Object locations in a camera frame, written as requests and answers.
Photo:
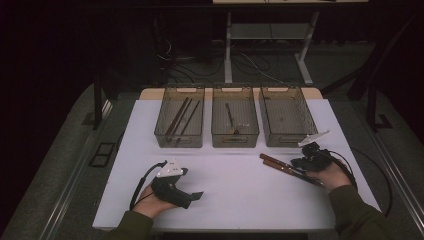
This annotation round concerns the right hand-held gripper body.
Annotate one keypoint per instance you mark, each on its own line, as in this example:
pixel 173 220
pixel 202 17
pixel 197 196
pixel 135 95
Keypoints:
pixel 315 158

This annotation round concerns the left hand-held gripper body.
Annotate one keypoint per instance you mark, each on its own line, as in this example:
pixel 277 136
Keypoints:
pixel 170 191

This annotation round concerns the clear brown plastic bin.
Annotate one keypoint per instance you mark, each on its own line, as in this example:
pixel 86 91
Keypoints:
pixel 163 116
pixel 246 110
pixel 286 116

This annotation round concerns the metal slotted spoon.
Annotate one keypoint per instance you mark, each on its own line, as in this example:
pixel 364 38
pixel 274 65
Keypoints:
pixel 230 116

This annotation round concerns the person's left hand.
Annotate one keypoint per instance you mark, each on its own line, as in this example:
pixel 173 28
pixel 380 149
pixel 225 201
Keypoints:
pixel 150 206

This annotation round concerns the person's right hand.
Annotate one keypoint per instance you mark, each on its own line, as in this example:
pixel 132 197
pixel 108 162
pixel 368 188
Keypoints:
pixel 333 176

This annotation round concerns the white table mat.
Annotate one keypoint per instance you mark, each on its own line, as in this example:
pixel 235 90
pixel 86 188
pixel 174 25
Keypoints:
pixel 240 210

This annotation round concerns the black metal stand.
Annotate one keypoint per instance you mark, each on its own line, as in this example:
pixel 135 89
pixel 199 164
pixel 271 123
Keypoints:
pixel 371 106

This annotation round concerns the white-legged desk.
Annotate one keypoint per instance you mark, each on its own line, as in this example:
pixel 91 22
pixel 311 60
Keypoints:
pixel 266 31

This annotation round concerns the metal floor rail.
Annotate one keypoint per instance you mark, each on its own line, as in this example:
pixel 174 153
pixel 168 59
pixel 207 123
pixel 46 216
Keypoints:
pixel 400 180
pixel 71 181

